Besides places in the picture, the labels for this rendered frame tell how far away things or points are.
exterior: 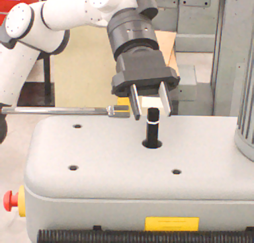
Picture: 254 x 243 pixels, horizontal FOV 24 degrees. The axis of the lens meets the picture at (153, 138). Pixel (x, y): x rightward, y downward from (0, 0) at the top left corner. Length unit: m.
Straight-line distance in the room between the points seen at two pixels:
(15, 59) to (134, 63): 0.38
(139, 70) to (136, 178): 0.21
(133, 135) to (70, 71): 1.81
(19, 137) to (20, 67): 3.60
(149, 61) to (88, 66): 1.78
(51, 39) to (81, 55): 1.49
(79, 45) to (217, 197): 1.93
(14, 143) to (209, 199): 3.96
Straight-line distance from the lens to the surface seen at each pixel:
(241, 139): 1.08
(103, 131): 1.12
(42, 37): 1.37
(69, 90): 2.94
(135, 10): 1.16
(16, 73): 1.41
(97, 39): 2.84
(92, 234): 1.01
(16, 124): 5.18
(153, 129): 1.06
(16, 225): 4.02
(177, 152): 1.07
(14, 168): 4.59
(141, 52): 1.12
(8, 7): 5.74
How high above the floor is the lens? 2.43
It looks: 29 degrees down
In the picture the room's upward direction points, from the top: 4 degrees clockwise
